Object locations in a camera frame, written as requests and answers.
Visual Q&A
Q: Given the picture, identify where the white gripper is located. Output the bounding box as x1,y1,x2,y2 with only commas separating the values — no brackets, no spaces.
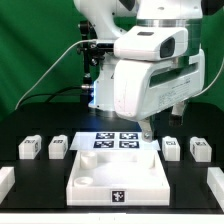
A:
114,49,205,142

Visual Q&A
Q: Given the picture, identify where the white square tabletop part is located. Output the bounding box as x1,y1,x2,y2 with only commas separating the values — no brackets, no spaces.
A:
66,150,170,206

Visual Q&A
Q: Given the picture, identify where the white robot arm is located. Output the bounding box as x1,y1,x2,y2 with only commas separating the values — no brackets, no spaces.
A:
73,0,224,141

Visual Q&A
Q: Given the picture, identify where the white right obstacle block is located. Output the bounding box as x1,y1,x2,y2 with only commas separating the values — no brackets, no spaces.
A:
207,167,224,206

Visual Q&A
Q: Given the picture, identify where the white obstacle block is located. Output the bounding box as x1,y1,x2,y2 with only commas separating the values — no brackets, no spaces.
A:
0,167,15,204
207,167,224,206

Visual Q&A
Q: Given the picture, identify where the white tag sheet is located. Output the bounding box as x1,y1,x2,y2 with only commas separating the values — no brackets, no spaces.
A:
70,132,160,151

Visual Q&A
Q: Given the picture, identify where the white left obstacle block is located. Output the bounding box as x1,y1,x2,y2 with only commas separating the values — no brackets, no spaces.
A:
0,167,15,204

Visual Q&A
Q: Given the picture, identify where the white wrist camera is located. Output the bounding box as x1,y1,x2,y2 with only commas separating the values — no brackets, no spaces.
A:
114,26,188,61

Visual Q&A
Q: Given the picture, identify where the black camera on stand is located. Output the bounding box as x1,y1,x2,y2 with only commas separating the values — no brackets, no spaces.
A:
77,20,113,85

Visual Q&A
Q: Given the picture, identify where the black cable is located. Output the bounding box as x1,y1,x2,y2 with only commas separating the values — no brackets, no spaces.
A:
19,86,84,108

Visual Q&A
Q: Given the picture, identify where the white cable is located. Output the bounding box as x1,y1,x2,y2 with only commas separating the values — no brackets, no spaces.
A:
14,39,98,111

